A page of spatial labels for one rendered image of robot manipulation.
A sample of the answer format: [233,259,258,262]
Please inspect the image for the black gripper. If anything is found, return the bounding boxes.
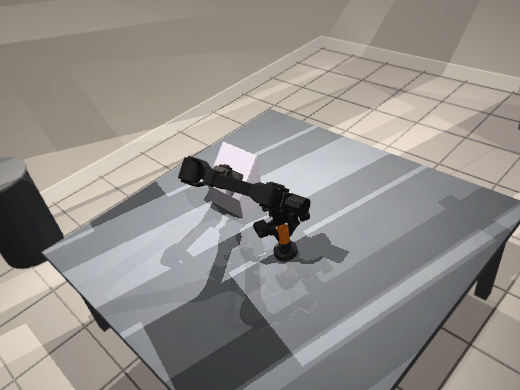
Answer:
[253,209,310,242]

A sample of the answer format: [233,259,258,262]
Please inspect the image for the orange tapered knob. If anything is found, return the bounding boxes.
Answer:
[277,224,290,244]

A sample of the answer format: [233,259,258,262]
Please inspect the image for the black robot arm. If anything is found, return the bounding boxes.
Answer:
[178,156,310,217]

